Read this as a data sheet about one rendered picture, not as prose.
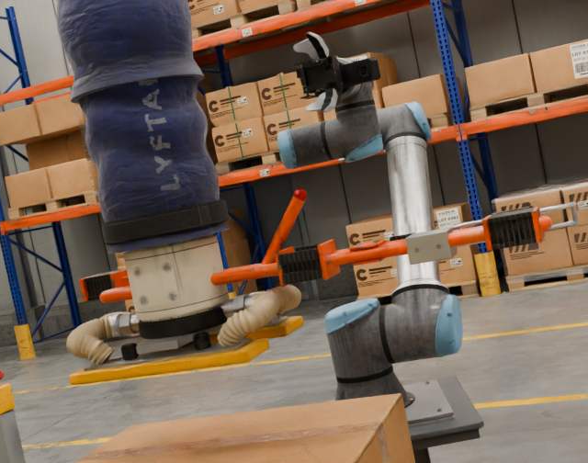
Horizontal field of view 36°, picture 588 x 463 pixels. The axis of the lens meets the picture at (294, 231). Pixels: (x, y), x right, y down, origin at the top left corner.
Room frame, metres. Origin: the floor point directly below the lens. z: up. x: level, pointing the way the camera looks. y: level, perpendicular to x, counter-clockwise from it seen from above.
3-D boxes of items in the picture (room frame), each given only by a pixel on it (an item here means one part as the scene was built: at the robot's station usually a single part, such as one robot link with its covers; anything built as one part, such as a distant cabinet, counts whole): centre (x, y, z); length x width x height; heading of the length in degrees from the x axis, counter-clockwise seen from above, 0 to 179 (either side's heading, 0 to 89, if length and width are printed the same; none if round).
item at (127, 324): (1.65, 0.22, 1.18); 0.34 x 0.25 x 0.06; 71
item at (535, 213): (1.44, -0.34, 1.24); 0.08 x 0.07 x 0.05; 71
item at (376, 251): (1.70, 0.00, 1.24); 0.93 x 0.30 x 0.04; 71
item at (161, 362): (1.56, 0.25, 1.14); 0.34 x 0.10 x 0.05; 71
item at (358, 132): (2.06, -0.18, 1.46); 0.12 x 0.09 x 0.12; 72
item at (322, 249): (1.57, -0.01, 1.24); 0.10 x 0.08 x 0.06; 161
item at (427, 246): (1.49, -0.22, 1.24); 0.07 x 0.07 x 0.04; 71
